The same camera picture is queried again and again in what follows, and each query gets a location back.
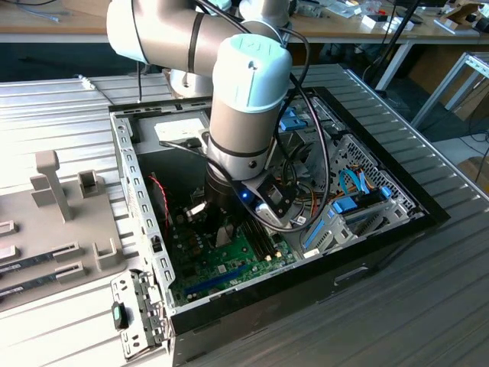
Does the grey cable metal plug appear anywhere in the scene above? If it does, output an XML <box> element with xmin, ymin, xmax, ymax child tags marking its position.
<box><xmin>77</xmin><ymin>74</ymin><xmax>115</xmax><ymax>104</ymax></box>

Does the grey power supply unit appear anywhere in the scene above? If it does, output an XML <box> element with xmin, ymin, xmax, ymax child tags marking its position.
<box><xmin>131</xmin><ymin>112</ymin><xmax>213</xmax><ymax>202</ymax></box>

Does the blue data wire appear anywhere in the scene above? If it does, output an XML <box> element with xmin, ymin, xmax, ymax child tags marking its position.
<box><xmin>338</xmin><ymin>167</ymin><xmax>374</xmax><ymax>198</ymax></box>

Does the hard disk in blue carrier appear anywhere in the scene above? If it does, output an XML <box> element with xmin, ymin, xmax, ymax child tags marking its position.
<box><xmin>331</xmin><ymin>186</ymin><xmax>393</xmax><ymax>216</ymax></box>

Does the black open PC case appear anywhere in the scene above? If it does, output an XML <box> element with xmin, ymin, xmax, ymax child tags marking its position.
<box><xmin>108</xmin><ymin>86</ymin><xmax>452</xmax><ymax>367</ymax></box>

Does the grey metal disk bay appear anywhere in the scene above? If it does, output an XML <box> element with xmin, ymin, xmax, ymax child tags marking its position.
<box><xmin>300</xmin><ymin>198</ymin><xmax>421</xmax><ymax>259</ymax></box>

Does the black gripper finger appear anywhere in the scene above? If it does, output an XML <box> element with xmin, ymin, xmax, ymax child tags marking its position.
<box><xmin>182</xmin><ymin>201</ymin><xmax>218</xmax><ymax>247</ymax></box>

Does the aluminium profile frame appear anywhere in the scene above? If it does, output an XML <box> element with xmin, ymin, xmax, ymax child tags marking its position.
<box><xmin>410</xmin><ymin>51</ymin><xmax>489</xmax><ymax>131</ymax></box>

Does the grey parts rack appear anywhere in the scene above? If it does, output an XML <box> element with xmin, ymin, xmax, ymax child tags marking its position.
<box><xmin>0</xmin><ymin>150</ymin><xmax>130</xmax><ymax>311</ymax></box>

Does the flat brown cardboard box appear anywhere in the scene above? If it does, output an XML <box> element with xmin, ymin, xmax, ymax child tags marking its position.
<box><xmin>442</xmin><ymin>78</ymin><xmax>489</xmax><ymax>122</ymax></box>

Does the black stand pole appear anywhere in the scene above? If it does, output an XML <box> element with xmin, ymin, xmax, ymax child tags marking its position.
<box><xmin>361</xmin><ymin>0</ymin><xmax>421</xmax><ymax>92</ymax></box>

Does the brown cardboard sheet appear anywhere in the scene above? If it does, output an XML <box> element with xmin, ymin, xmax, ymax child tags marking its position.
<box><xmin>456</xmin><ymin>155</ymin><xmax>489</xmax><ymax>192</ymax></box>

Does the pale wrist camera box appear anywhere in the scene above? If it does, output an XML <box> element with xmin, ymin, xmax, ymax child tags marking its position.
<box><xmin>254</xmin><ymin>201</ymin><xmax>283</xmax><ymax>229</ymax></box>

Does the grey metal drive cage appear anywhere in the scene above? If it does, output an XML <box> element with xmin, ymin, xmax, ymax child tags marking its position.
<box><xmin>293</xmin><ymin>95</ymin><xmax>347</xmax><ymax>161</ymax></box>

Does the RAM stick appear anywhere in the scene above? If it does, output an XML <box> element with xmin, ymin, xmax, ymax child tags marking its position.
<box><xmin>0</xmin><ymin>250</ymin><xmax>66</xmax><ymax>274</ymax></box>
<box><xmin>0</xmin><ymin>271</ymin><xmax>70</xmax><ymax>298</ymax></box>

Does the red black fan wire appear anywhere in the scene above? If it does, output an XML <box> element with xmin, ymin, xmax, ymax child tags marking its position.
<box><xmin>147</xmin><ymin>174</ymin><xmax>172</xmax><ymax>229</ymax></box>

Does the small white box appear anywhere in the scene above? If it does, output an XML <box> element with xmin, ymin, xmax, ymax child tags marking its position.
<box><xmin>361</xmin><ymin>14</ymin><xmax>416</xmax><ymax>32</ymax></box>

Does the black RAM slot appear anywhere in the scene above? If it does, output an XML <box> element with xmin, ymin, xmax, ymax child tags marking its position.
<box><xmin>240</xmin><ymin>219</ymin><xmax>270</xmax><ymax>263</ymax></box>
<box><xmin>248</xmin><ymin>221</ymin><xmax>279</xmax><ymax>259</ymax></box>

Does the blue expansion slot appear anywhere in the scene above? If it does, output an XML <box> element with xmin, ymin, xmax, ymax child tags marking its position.
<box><xmin>183</xmin><ymin>265</ymin><xmax>248</xmax><ymax>295</ymax></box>

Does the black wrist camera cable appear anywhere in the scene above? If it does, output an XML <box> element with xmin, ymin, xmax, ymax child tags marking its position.
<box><xmin>193</xmin><ymin>0</ymin><xmax>332</xmax><ymax>231</ymax></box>

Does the orange wire bundle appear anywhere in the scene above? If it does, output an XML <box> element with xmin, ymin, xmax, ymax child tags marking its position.
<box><xmin>301</xmin><ymin>189</ymin><xmax>339</xmax><ymax>227</ymax></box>

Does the black lock teal mark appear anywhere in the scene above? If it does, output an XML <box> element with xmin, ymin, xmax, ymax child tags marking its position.
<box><xmin>110</xmin><ymin>300</ymin><xmax>131</xmax><ymax>330</ymax></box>

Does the open brown cardboard tray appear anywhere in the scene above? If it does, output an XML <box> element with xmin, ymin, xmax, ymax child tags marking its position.
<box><xmin>445</xmin><ymin>2</ymin><xmax>489</xmax><ymax>24</ymax></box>

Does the green motherboard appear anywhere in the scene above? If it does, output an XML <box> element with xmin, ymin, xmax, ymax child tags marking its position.
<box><xmin>167</xmin><ymin>183</ymin><xmax>299</xmax><ymax>307</ymax></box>

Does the blue plastic drive latch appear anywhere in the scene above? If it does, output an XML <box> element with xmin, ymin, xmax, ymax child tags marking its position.
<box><xmin>280</xmin><ymin>106</ymin><xmax>309</xmax><ymax>132</ymax></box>

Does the wooden desk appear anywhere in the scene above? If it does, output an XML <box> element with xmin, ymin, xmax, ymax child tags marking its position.
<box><xmin>0</xmin><ymin>0</ymin><xmax>489</xmax><ymax>91</ymax></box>

